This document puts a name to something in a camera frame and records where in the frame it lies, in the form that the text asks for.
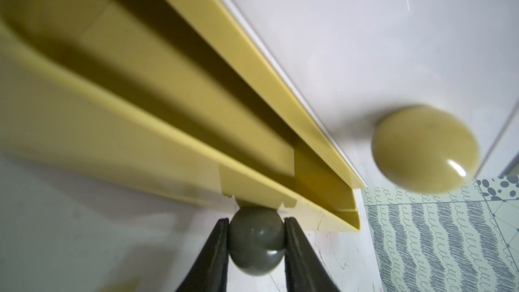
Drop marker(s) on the yellow bottom drawer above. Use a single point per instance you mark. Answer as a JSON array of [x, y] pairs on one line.
[[169, 97]]

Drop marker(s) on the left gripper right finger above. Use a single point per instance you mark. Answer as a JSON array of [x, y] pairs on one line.
[[303, 269]]

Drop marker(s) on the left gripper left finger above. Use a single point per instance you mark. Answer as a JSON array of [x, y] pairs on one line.
[[210, 269]]

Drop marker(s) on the white drawer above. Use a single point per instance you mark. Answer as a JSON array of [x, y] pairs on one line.
[[352, 62]]

